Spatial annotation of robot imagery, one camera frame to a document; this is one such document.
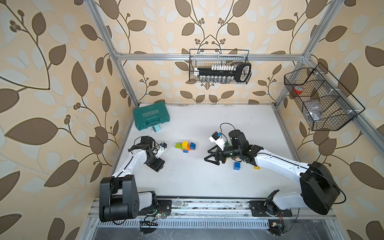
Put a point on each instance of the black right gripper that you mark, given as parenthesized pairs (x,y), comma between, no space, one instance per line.
(218,150)

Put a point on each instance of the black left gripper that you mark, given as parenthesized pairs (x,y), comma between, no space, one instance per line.
(157,164)

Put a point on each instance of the lime green lego plate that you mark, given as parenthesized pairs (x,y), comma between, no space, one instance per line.
(179,146)

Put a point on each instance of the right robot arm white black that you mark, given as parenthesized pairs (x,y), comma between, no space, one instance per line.
(317,189)

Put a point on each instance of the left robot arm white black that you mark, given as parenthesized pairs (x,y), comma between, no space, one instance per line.
(120,199)

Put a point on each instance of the blue lego brick right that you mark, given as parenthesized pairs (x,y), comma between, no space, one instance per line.
(237,166)

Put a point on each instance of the green plastic tool case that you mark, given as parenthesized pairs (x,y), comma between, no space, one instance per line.
(151,115)

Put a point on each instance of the black white tool in basket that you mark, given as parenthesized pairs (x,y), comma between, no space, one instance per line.
(238,73)

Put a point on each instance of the red object in basket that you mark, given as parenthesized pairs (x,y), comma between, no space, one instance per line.
(298,90)

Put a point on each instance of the clear plastic bag in basket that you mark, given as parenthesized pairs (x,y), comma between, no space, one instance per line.
(314,108)

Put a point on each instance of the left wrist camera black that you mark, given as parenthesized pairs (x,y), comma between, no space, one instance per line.
(147,141)

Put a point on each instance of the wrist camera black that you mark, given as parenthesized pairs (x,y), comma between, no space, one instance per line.
(238,139)
(147,141)

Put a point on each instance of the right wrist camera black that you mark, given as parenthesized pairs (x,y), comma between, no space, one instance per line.
(238,139)

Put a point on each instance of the teal USB wall charger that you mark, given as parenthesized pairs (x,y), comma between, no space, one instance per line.
(156,128)

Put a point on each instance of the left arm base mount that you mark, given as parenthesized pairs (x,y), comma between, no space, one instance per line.
(160,208)

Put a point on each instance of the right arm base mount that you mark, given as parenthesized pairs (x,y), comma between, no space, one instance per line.
(267,209)

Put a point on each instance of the back wall wire basket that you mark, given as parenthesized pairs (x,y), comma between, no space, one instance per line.
(205,58)

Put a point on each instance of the side wall wire basket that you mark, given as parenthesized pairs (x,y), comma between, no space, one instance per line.
(339,104)

